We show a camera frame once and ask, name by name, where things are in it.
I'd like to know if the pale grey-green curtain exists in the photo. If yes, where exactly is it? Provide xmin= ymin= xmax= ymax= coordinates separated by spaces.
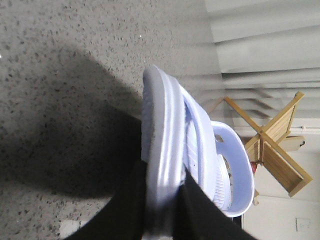
xmin=174 ymin=0 xmax=320 ymax=135

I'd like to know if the light blue slipper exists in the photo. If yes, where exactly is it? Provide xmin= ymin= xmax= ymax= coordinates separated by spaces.
xmin=180 ymin=88 xmax=255 ymax=218
xmin=141 ymin=65 xmax=185 ymax=240

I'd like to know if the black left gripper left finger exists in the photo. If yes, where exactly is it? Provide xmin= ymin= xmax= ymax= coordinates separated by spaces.
xmin=63 ymin=117 xmax=151 ymax=240

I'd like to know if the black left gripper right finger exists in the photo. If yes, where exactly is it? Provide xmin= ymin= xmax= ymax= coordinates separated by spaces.
xmin=172 ymin=171 xmax=254 ymax=240

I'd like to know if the wooden folding rack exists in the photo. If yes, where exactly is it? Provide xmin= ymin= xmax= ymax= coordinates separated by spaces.
xmin=204 ymin=91 xmax=313 ymax=206

